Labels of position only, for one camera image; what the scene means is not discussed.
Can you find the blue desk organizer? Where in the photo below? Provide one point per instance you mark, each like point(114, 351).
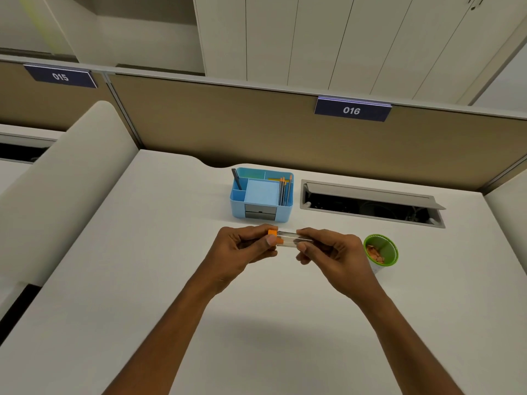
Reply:
point(251, 211)

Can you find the green cup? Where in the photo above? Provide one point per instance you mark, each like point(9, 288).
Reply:
point(389, 252)

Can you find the person's right hand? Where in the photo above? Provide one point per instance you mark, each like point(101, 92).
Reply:
point(341, 259)

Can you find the orange pieces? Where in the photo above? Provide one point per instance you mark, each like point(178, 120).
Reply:
point(375, 252)

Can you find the person's right forearm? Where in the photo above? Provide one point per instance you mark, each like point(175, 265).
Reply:
point(403, 349)

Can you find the white side divider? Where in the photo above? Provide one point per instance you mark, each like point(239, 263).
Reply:
point(508, 222)
point(61, 189)

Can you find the grey pen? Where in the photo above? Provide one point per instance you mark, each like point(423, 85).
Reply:
point(237, 178)

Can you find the person's left forearm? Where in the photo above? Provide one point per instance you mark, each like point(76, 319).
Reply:
point(164, 345)

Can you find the open wall shelf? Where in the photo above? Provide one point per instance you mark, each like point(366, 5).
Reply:
point(136, 32)

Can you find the white cabinet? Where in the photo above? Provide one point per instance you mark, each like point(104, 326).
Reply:
point(350, 41)

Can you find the dark blue number sign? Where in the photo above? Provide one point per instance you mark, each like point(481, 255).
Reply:
point(352, 109)
point(61, 76)

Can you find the clear plastic tube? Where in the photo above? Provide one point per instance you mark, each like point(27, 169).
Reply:
point(290, 237)

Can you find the person's left hand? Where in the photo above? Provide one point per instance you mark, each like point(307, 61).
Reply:
point(234, 259)

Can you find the person's left thumb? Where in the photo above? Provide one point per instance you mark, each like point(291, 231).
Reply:
point(263, 246)

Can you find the blue note pad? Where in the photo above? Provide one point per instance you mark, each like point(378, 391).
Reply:
point(262, 192)

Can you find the orange tube cap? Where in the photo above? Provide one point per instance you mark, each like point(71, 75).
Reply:
point(272, 233)

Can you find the person's right thumb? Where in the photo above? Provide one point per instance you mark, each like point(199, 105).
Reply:
point(305, 248)

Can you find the beige partition panel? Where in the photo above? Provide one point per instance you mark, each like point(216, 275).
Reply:
point(49, 102)
point(255, 123)

